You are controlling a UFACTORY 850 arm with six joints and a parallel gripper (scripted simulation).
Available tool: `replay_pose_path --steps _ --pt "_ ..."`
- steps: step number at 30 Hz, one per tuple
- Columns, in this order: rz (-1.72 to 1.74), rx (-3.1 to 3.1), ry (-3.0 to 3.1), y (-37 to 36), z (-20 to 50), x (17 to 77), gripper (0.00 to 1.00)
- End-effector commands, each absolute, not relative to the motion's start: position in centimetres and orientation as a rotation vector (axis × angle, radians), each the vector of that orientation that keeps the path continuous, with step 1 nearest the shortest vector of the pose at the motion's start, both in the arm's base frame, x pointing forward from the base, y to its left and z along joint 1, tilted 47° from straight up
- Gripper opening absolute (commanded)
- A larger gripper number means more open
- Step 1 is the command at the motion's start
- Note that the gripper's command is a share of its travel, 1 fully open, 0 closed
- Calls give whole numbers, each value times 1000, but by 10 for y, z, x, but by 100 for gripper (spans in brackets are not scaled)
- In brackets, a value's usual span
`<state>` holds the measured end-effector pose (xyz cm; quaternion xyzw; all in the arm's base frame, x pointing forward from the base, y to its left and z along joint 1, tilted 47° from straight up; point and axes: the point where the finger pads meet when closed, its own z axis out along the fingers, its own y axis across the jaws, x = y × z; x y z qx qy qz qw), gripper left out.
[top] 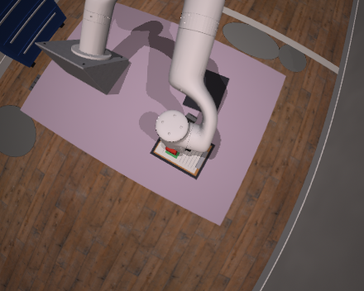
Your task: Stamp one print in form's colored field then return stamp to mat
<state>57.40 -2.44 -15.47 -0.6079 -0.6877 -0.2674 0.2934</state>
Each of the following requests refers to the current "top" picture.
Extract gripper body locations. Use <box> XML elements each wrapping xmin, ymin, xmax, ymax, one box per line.
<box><xmin>174</xmin><ymin>147</ymin><xmax>185</xmax><ymax>153</ymax></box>

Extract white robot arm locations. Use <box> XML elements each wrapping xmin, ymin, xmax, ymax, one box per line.
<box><xmin>71</xmin><ymin>0</ymin><xmax>225</xmax><ymax>152</ymax></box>

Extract red self-inking stamp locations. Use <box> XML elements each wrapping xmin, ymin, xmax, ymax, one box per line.
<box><xmin>165</xmin><ymin>147</ymin><xmax>178</xmax><ymax>155</ymax></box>

